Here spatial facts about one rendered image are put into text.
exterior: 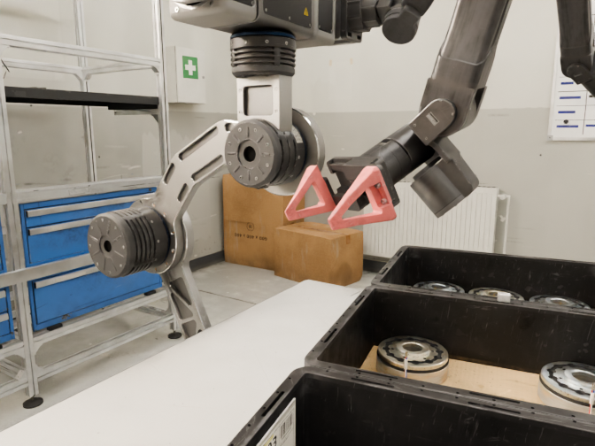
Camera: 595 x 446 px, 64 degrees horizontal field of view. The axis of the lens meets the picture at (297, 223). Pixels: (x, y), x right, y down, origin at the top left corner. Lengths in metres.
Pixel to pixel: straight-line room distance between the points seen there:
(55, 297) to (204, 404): 1.58
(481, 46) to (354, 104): 3.47
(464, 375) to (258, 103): 0.65
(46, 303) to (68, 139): 1.31
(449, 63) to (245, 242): 3.70
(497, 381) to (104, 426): 0.62
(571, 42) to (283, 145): 0.62
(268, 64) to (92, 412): 0.72
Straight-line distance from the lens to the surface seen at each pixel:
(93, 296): 2.53
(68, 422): 0.95
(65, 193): 2.35
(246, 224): 4.17
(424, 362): 0.73
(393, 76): 3.93
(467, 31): 0.61
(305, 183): 0.63
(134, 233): 1.30
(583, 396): 0.71
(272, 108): 1.02
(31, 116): 3.27
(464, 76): 0.60
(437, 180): 0.64
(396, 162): 0.62
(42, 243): 2.34
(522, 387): 0.77
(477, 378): 0.77
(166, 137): 2.69
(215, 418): 0.89
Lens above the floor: 1.18
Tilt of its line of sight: 11 degrees down
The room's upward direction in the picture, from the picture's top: straight up
